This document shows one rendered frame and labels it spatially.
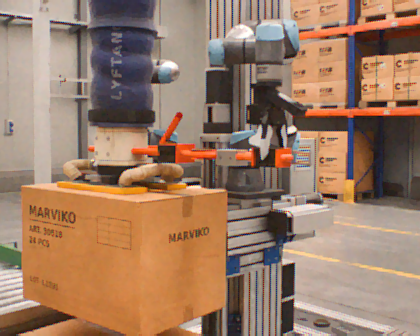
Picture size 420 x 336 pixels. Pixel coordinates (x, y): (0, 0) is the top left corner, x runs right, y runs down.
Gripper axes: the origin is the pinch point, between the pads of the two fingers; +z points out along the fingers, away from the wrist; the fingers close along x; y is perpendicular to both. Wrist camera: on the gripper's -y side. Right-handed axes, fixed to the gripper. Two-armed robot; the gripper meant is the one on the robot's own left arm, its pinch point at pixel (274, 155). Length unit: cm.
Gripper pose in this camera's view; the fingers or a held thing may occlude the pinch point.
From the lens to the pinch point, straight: 149.7
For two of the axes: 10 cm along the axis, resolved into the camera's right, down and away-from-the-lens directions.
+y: -7.9, -0.5, 6.2
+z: 0.0, 10.0, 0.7
